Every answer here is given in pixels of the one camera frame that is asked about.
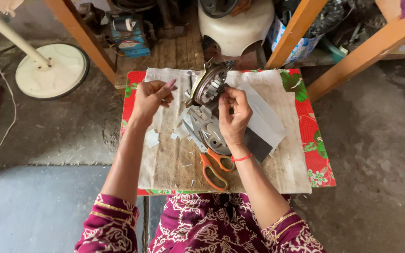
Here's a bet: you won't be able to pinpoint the white plastic stool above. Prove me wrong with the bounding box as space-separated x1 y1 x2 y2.
198 0 275 57

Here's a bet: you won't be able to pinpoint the beige rag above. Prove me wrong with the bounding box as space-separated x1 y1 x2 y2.
0 0 24 17

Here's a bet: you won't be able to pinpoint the white paper sheet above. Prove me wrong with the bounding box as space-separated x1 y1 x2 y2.
236 82 288 152

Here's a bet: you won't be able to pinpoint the wooden slanted beam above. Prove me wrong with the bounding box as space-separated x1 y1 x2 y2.
306 15 405 103

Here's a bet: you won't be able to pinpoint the white paper piece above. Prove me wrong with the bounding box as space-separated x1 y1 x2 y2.
145 129 160 148

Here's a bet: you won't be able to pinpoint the person's left hand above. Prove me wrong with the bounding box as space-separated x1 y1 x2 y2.
132 79 177 124

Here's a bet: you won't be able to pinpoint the grey metal motor cover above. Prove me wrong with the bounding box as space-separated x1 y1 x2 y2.
188 105 233 156

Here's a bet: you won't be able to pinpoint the dark fan motor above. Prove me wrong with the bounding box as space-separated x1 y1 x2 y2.
199 0 241 19

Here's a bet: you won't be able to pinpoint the blue white patterned bag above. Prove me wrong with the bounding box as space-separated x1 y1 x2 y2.
267 15 325 66

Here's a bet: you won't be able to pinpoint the metal motor stator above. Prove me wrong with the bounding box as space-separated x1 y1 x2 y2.
185 59 235 109

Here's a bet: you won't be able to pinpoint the pile of white paper strips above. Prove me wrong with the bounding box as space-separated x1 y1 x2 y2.
170 105 210 152

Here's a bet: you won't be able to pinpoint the white fan pole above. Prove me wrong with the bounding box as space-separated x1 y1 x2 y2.
0 1 53 70

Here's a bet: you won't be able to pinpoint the beige burlap cloth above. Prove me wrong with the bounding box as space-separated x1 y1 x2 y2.
138 68 312 195

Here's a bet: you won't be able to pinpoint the blue machine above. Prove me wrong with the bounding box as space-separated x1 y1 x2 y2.
108 13 152 59

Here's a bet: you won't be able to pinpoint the wooden table leg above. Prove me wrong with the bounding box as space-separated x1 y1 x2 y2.
44 0 118 86
265 0 330 70

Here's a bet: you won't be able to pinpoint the grey floor mat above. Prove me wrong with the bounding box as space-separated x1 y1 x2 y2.
0 165 146 253

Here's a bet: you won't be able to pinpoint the dark grey sheet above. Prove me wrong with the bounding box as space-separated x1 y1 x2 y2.
243 126 273 163

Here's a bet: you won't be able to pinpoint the person's right hand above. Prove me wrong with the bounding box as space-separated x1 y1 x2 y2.
218 87 253 146

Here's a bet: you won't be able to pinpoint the maroon patterned garment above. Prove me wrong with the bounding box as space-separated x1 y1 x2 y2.
74 193 327 253

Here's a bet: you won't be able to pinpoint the orange handled scissors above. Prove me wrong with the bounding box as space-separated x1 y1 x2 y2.
199 148 237 192

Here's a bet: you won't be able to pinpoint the heap of metal parts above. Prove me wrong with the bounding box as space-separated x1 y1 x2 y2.
274 0 400 53

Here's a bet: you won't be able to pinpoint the red thread bracelet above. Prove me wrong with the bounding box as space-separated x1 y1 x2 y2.
231 153 253 163

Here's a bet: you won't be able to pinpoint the white round fan base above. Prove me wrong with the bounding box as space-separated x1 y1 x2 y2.
15 42 90 100

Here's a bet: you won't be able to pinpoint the red floral table cover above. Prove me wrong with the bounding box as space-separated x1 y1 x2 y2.
120 69 337 197

